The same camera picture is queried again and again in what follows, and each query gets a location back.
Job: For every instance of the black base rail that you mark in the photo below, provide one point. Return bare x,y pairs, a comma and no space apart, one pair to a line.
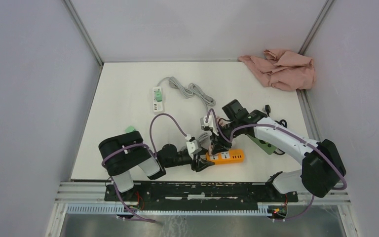
204,196

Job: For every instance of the pink crumpled cloth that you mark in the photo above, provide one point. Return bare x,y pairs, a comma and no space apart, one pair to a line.
282,69

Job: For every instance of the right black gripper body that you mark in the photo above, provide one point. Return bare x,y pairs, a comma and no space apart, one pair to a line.
227,130

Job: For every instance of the green plug from orange strip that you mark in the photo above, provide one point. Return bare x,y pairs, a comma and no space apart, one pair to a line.
130,129

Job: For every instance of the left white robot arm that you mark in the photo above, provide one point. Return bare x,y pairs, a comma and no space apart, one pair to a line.
122,153

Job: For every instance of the small white power strip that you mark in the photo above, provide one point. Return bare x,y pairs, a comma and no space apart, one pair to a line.
157,103

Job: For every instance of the pink plug from orange strip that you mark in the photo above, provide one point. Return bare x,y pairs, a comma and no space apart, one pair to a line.
210,149

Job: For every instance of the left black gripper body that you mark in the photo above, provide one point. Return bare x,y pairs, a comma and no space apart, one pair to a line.
194,158

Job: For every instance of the orange power strip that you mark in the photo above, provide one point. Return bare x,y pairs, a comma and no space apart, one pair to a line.
229,157

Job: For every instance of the dark green power strip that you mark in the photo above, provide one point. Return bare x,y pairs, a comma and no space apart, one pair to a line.
267,147

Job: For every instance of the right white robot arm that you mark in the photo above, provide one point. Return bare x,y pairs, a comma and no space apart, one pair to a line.
322,169

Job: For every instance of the green plug on white strip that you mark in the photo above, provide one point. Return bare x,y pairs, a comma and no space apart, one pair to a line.
158,95

